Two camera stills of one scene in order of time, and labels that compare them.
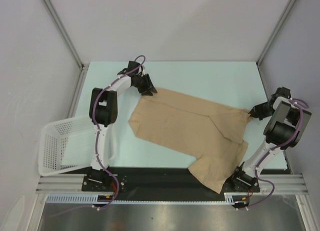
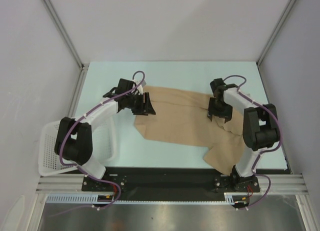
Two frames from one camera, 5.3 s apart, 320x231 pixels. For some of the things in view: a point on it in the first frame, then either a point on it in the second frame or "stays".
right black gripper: x=259 y=110 → x=219 y=111
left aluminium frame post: x=62 y=29 stays
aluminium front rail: x=274 y=183 stays
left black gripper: x=148 y=87 → x=144 y=108
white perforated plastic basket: x=67 y=145 stays
